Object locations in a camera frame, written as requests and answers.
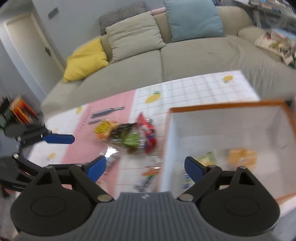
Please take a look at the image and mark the yellow snack packet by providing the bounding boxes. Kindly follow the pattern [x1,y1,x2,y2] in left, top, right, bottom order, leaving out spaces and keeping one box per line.
[94,120,118,141]

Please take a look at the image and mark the red snack packet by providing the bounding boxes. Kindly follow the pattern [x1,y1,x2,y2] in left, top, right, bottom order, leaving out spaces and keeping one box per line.
[135,113,157,154]

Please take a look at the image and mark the orange stool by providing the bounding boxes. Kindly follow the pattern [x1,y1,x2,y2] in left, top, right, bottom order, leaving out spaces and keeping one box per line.
[10,96,38,125]

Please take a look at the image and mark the pink and white tablecloth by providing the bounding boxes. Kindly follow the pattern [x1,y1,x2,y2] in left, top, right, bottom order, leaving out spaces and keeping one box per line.
[29,71,259,197]

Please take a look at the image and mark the orange cardboard box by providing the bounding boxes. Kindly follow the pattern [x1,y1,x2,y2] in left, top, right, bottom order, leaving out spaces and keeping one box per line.
[159,100,295,201]

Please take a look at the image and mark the cream door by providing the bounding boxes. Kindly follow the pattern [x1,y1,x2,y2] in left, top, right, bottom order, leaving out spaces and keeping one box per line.
[3,13,64,101]

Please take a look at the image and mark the yellow cushion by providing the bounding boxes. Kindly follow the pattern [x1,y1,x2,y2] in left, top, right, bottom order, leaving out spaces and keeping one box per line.
[63,38,109,82]

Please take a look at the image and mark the beige cushion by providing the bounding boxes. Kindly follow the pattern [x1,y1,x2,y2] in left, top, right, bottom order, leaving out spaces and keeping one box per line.
[106,11,166,63]

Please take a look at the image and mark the beige sofa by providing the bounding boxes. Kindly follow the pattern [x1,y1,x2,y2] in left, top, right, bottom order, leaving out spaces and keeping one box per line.
[41,6,295,117]

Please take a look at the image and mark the grey cushion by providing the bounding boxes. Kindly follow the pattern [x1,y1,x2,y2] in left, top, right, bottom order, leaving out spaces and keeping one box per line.
[98,1,147,36]

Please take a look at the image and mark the printed tote bag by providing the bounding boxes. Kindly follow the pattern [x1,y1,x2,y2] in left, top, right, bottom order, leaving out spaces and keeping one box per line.
[255,29,295,68]

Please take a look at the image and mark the light blue cushion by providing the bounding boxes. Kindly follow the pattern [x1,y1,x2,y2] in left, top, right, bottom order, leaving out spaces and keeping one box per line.
[164,0,224,42]

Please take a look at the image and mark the pink cushion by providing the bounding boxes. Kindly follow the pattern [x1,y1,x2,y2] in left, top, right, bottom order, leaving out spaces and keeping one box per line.
[151,7,166,16]

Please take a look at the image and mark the cluttered desk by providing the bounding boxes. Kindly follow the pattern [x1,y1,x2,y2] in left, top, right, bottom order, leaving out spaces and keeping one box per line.
[234,1,295,28]

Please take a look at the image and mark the grey wall switch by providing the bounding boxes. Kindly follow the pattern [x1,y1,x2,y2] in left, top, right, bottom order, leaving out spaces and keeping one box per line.
[48,8,59,19]

